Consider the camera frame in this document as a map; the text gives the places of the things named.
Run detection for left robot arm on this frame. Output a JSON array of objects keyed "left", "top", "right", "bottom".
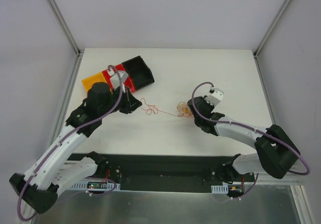
[{"left": 10, "top": 82, "right": 142, "bottom": 214}]

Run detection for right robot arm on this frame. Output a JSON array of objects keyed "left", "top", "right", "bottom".
[{"left": 188, "top": 96, "right": 300, "bottom": 183}]

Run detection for red plastic bin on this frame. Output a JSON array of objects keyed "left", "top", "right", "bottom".
[{"left": 102, "top": 64, "right": 136, "bottom": 92}]

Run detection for black plastic bin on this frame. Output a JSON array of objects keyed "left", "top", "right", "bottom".
[{"left": 122, "top": 56, "right": 154, "bottom": 90}]

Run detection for yellow plastic bin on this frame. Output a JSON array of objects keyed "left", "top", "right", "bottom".
[{"left": 82, "top": 72, "right": 107, "bottom": 92}]

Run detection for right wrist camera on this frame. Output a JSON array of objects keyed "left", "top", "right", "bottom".
[{"left": 204, "top": 87, "right": 224, "bottom": 106}]

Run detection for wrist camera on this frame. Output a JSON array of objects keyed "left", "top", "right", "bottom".
[
  {"left": 107, "top": 69, "right": 129, "bottom": 89},
  {"left": 204, "top": 87, "right": 224, "bottom": 106}
]

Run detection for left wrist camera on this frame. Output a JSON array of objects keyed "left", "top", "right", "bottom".
[{"left": 107, "top": 69, "right": 129, "bottom": 89}]

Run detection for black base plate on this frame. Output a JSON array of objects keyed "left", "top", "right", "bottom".
[{"left": 65, "top": 152, "right": 259, "bottom": 193}]

